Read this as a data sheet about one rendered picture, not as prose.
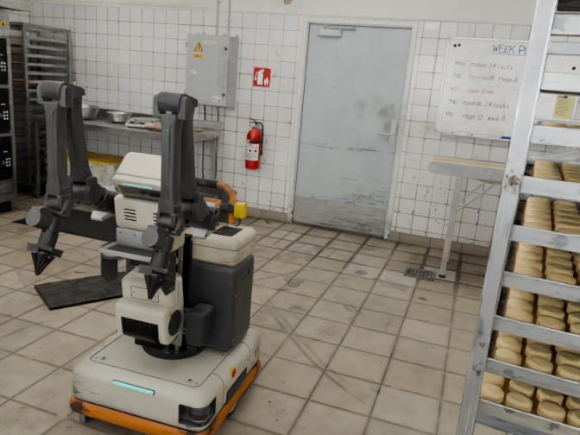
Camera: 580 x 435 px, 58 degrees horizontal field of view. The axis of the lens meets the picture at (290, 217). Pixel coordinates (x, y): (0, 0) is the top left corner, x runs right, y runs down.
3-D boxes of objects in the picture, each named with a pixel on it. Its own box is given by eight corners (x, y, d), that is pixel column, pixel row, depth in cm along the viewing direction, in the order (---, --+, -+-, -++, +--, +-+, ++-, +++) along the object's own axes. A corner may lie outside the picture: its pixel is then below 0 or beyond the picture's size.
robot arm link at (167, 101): (202, 88, 169) (174, 85, 171) (182, 95, 157) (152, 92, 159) (207, 217, 186) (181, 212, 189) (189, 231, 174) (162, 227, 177)
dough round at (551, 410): (551, 407, 108) (552, 399, 108) (570, 422, 104) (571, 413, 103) (531, 410, 107) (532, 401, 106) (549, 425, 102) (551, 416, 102)
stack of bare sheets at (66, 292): (49, 311, 320) (49, 305, 319) (34, 287, 350) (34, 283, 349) (144, 293, 356) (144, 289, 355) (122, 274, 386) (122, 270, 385)
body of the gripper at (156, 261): (166, 275, 163) (172, 252, 165) (136, 269, 166) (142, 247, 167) (174, 278, 169) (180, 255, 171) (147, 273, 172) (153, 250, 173)
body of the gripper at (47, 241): (50, 253, 175) (56, 231, 176) (25, 248, 178) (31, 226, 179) (62, 255, 181) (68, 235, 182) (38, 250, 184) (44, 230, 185)
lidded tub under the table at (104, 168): (84, 183, 563) (84, 159, 556) (112, 177, 606) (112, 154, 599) (114, 188, 551) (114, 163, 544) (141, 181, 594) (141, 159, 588)
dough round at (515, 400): (513, 414, 105) (514, 405, 104) (500, 399, 109) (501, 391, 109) (536, 413, 105) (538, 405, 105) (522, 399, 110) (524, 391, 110)
